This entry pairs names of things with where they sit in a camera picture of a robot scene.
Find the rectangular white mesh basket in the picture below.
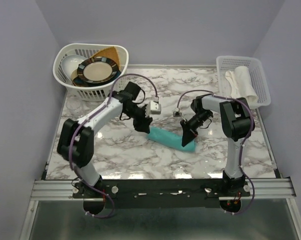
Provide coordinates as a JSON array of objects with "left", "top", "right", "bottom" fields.
[{"left": 216, "top": 55, "right": 271, "bottom": 110}]

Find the round white dish basket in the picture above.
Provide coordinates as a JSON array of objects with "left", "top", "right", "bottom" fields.
[{"left": 52, "top": 43, "right": 129, "bottom": 102}]

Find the rolled white t shirt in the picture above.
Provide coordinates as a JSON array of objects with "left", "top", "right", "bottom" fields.
[{"left": 234, "top": 66, "right": 259, "bottom": 109}]

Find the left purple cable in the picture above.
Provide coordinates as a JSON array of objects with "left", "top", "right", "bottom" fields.
[{"left": 69, "top": 73, "right": 160, "bottom": 191}]

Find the striped rim beige plate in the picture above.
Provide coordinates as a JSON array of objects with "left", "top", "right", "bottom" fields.
[{"left": 77, "top": 56, "right": 120, "bottom": 83}]

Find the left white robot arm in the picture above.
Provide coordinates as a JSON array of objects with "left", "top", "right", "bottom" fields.
[{"left": 57, "top": 81, "right": 153, "bottom": 198}]

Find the clear drinking glass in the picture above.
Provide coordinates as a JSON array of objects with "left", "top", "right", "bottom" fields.
[{"left": 65, "top": 101, "right": 84, "bottom": 118}]

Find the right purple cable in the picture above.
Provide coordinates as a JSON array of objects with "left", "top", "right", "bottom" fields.
[{"left": 175, "top": 90, "right": 256, "bottom": 201}]

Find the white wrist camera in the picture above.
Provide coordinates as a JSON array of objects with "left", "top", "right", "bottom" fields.
[
  {"left": 145, "top": 100, "right": 162, "bottom": 116},
  {"left": 172, "top": 108, "right": 184, "bottom": 119}
]

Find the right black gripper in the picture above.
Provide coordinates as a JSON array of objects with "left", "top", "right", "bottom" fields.
[{"left": 180, "top": 109, "right": 212, "bottom": 146}]

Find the teal t shirt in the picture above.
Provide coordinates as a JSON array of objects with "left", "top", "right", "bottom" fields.
[{"left": 146, "top": 127, "right": 196, "bottom": 153}]

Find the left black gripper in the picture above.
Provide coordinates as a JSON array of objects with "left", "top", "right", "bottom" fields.
[{"left": 124, "top": 104, "right": 153, "bottom": 134}]

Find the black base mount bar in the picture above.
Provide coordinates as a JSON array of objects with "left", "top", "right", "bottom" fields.
[{"left": 72, "top": 178, "right": 250, "bottom": 209}]

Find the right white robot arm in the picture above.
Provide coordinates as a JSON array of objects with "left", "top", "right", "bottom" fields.
[{"left": 180, "top": 94, "right": 255, "bottom": 196}]

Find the aluminium frame rail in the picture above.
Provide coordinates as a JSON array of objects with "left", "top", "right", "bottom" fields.
[{"left": 30, "top": 178, "right": 296, "bottom": 201}]

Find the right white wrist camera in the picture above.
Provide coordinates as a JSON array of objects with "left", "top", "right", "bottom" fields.
[{"left": 172, "top": 108, "right": 184, "bottom": 119}]

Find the purple cable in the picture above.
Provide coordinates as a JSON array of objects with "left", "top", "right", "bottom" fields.
[
  {"left": 69, "top": 73, "right": 160, "bottom": 191},
  {"left": 175, "top": 90, "right": 256, "bottom": 201}
]

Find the white bowl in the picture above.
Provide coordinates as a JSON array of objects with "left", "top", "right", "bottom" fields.
[{"left": 61, "top": 54, "right": 87, "bottom": 79}]

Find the folded white cloth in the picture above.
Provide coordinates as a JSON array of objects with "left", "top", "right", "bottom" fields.
[{"left": 225, "top": 70, "right": 244, "bottom": 99}]

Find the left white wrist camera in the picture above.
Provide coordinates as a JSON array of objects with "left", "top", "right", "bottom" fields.
[{"left": 145, "top": 100, "right": 162, "bottom": 116}]

